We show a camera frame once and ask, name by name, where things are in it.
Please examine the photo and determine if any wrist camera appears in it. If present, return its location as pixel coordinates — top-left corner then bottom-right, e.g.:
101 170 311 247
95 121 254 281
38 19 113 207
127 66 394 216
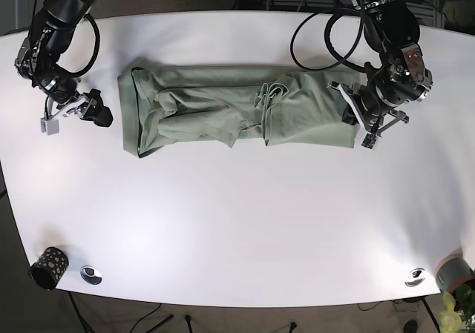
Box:
361 133 378 149
40 117 59 135

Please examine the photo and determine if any right silver table grommet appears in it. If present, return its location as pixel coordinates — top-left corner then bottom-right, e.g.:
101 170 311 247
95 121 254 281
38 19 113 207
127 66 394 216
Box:
404 268 426 288

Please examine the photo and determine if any green T-shirt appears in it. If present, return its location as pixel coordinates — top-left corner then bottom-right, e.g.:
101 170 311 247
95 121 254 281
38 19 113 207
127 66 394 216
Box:
118 65 358 158

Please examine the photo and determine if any grey plant pot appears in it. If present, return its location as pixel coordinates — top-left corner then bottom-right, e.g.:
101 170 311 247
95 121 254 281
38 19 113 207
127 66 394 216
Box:
435 254 474 294

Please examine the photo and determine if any green plant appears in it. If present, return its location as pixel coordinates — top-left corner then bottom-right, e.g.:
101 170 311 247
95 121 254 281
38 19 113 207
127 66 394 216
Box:
439 283 474 333

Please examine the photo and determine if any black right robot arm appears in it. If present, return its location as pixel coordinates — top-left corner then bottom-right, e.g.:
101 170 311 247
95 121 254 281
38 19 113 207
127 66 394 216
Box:
15 0 113 135

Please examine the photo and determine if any black gold spotted cup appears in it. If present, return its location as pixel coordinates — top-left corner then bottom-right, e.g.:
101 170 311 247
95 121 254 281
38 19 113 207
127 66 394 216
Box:
29 247 69 291

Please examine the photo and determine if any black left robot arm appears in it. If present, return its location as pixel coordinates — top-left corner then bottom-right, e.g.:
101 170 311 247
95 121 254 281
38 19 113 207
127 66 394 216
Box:
324 0 433 148

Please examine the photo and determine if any silver table grommet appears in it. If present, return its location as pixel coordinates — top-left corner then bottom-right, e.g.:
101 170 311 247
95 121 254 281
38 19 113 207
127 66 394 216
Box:
80 266 102 286
404 268 426 288

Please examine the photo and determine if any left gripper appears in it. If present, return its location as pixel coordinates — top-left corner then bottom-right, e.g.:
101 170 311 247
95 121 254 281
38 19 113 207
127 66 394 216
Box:
327 81 409 138

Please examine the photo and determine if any left silver table grommet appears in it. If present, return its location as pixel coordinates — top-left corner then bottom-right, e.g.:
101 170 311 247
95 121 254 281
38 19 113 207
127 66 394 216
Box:
80 266 102 286

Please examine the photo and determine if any left brown shoe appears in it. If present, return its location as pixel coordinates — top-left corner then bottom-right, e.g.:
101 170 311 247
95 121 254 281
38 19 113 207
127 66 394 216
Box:
402 320 419 333

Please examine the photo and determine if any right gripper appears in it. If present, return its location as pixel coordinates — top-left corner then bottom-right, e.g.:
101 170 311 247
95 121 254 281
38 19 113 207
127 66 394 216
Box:
44 89 114 128

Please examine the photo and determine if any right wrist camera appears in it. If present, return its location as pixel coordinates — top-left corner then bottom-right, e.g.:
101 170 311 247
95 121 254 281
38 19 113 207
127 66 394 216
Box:
40 117 59 135

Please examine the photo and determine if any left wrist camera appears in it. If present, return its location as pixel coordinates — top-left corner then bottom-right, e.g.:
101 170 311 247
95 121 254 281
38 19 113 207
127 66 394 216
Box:
361 133 378 149

